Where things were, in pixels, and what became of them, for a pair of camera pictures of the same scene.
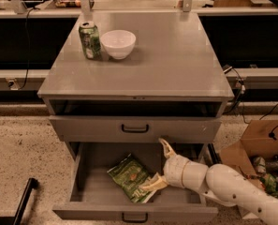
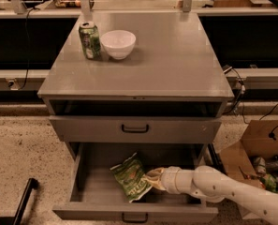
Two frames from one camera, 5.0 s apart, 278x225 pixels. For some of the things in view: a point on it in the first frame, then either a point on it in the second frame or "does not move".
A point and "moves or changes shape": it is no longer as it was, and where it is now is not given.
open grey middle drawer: [95, 198] does not move
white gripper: [174, 170] → [169, 179]
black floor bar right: [215, 157] does not move
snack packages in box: [271, 173] does not move
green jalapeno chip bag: [135, 179] moves or changes shape
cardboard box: [260, 138] does not move
